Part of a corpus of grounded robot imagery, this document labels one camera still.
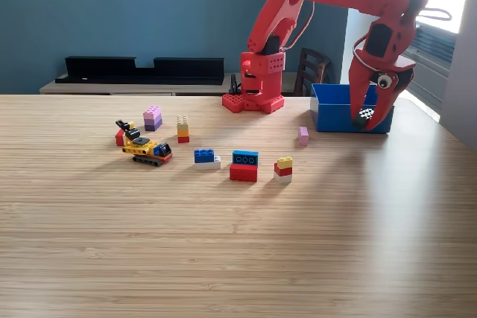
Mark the blue plastic bin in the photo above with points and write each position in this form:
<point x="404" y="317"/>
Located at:
<point x="331" y="120"/>

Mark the tan orange red brick stack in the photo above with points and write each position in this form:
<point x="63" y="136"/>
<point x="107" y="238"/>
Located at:
<point x="183" y="132"/>

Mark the grey window air conditioner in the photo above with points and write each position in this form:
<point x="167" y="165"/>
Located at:
<point x="425" y="53"/>

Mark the blue red brick stack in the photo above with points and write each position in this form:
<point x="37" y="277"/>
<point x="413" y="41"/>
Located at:
<point x="243" y="173"/>

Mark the yellow toy digger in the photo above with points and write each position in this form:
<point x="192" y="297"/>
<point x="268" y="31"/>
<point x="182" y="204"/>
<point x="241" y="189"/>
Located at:
<point x="143" y="148"/>

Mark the black brick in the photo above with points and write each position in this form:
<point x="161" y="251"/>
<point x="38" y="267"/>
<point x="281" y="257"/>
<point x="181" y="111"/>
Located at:
<point x="361" y="121"/>

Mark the dark wooden chair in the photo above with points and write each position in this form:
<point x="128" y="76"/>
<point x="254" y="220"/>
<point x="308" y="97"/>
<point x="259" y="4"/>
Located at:
<point x="313" y="55"/>

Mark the blue white brick stack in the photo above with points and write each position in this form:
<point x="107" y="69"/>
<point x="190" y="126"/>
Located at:
<point x="204" y="158"/>

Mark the black shelf riser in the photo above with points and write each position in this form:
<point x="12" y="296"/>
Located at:
<point x="112" y="68"/>

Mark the pink purple brick stack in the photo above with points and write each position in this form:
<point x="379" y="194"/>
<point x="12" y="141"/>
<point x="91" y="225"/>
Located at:
<point x="153" y="120"/>

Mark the small red brick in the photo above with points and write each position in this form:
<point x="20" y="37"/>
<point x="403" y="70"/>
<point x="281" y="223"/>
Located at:
<point x="119" y="138"/>

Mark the yellow red white brick stack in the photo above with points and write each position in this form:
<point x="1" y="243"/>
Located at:
<point x="283" y="171"/>

